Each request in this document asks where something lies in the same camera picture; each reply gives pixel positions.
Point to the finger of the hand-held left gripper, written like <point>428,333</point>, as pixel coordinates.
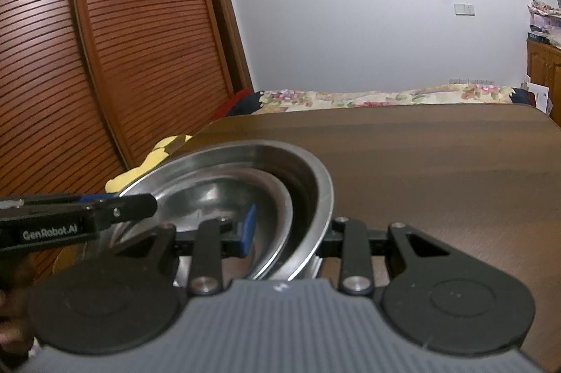
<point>96,197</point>
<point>131,208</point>

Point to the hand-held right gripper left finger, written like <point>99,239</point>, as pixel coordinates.
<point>250,224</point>

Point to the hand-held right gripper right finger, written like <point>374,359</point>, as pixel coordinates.
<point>354,250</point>

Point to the large steel bowl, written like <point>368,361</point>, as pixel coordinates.
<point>307,180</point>

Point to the person's left hand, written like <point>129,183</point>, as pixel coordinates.
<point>15,311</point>

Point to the yellow plush toy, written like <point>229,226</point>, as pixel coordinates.
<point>131,178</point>

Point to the red and navy cloth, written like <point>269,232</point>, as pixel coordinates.
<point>236,105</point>

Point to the louvered wooden wardrobe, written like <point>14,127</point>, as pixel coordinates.
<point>131,48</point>

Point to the dark cloth bundle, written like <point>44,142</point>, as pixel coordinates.
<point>523,96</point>

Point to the white paper bag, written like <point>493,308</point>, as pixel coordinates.
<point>541,96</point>

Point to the wooden cabinet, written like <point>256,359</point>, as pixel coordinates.
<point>545,66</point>

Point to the pile of cloths and bags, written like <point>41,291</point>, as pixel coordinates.
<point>545,22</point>

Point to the row of wall sockets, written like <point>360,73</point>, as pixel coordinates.
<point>471,81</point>

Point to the white wall switch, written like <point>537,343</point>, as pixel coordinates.
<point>464,9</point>

